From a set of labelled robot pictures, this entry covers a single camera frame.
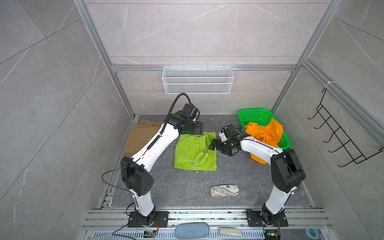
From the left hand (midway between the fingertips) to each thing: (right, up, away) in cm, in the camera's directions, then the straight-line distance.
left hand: (197, 126), depth 81 cm
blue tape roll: (+55, -51, -11) cm, 76 cm away
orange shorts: (+53, -5, +24) cm, 58 cm away
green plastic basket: (+52, +7, +35) cm, 63 cm away
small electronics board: (-23, -52, -11) cm, 58 cm away
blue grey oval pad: (-3, -49, -13) cm, 51 cm away
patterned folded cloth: (+14, -35, -1) cm, 38 cm away
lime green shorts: (-3, -17, +14) cm, 22 cm away
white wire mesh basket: (+1, +32, +20) cm, 37 cm away
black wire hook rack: (+67, -4, -13) cm, 68 cm away
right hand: (+11, -14, +12) cm, 21 cm away
